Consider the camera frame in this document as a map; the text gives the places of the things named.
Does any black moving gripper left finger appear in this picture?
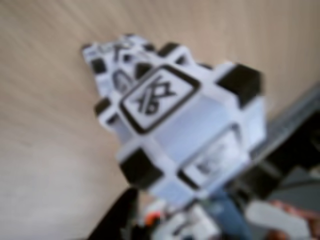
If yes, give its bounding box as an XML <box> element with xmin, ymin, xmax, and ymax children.
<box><xmin>87</xmin><ymin>187</ymin><xmax>140</xmax><ymax>240</ymax></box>

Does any black fixed gripper right finger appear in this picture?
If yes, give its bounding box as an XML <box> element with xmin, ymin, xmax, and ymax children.
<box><xmin>249</xmin><ymin>82</ymin><xmax>320</xmax><ymax>201</ymax></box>

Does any white cube with crossed print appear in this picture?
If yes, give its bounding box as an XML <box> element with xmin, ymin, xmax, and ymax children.
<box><xmin>94</xmin><ymin>41</ymin><xmax>268</xmax><ymax>203</ymax></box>

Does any white cube with house print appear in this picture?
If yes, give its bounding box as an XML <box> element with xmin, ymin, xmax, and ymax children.
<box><xmin>81</xmin><ymin>33</ymin><xmax>161</xmax><ymax>101</ymax></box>

